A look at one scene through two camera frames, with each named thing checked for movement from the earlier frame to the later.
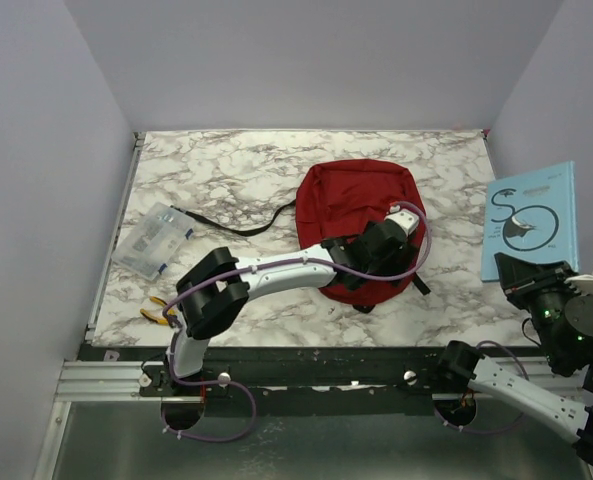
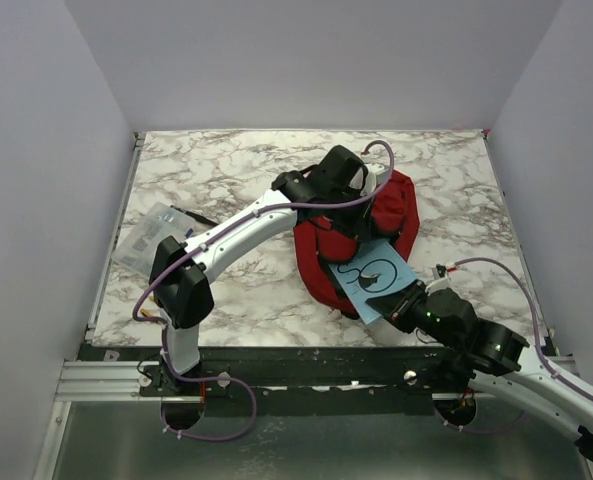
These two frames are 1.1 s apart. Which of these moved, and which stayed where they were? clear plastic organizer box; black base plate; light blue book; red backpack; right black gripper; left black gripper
Moved: right black gripper; red backpack; light blue book; left black gripper
Stayed: black base plate; clear plastic organizer box
